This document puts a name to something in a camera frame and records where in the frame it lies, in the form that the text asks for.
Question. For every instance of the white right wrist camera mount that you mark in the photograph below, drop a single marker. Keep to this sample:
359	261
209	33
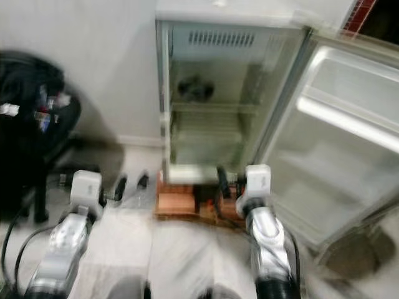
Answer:
258	180

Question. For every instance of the grey right robot leg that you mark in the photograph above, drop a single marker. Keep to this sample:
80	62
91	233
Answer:
221	294

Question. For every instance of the white fridge door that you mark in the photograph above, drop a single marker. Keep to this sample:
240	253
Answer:
336	162

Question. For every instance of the dark lump inside fridge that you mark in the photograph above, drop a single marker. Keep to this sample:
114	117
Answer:
196	89

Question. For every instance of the black bag with tags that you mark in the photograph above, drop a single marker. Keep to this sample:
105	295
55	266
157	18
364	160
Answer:
25	143

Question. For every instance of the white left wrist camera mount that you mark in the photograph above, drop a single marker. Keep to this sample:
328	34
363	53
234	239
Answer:
86	189

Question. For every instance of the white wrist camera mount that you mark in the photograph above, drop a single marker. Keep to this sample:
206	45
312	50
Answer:
86	189
258	180

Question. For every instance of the grey left robot leg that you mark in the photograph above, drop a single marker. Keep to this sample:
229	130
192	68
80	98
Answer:
129	289

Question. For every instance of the white small fridge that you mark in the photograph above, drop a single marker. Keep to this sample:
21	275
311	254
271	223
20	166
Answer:
230	50

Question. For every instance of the orange brick fridge base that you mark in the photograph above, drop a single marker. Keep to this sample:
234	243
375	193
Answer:
174	200

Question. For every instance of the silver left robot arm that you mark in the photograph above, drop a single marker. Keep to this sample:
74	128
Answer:
65	249

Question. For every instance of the grey robot leg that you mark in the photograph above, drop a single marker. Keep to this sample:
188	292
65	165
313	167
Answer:
221	294
129	289

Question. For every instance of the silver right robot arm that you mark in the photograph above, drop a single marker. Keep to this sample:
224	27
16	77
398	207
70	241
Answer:
268	240

